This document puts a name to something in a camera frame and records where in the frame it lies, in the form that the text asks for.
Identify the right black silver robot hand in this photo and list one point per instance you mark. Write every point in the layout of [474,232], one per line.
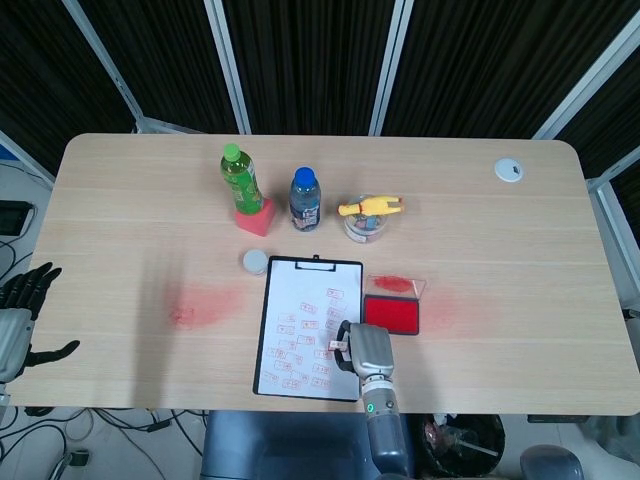
[370,350]

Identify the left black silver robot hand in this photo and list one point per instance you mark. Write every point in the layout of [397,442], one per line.
[12,330]

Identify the small red stamp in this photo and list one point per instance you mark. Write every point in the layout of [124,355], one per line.
[337,345]

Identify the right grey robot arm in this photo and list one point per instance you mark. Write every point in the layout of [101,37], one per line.
[385,430]

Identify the red ink pad clear lid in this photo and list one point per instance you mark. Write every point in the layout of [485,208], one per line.
[390,312]

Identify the white paper with red stamps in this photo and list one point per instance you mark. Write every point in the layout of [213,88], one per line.
[300,285]

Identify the black clipboard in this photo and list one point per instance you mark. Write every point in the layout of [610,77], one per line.
[315,265]

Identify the black device on stand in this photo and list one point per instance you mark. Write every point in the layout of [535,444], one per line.
[12,218]

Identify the clear plastic jar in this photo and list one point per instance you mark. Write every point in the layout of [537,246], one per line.
[365,230]

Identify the black trash bin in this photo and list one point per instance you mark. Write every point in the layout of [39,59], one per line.
[460,445]

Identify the yellow rubber chicken toy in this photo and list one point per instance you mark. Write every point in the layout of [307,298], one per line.
[372,206]

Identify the small grey round lid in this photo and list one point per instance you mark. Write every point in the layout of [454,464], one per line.
[255,261]

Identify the blue cap drink bottle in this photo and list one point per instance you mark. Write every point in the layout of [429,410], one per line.
[305,205]

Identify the pink foam cube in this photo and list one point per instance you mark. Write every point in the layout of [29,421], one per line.
[257,222]

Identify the green tea bottle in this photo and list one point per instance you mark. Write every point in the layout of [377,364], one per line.
[242,185]

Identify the black table frame bar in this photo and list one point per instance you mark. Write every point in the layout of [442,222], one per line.
[557,418]

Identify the white partition frame post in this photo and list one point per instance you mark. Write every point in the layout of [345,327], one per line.
[230,65]
[585,85]
[392,65]
[105,65]

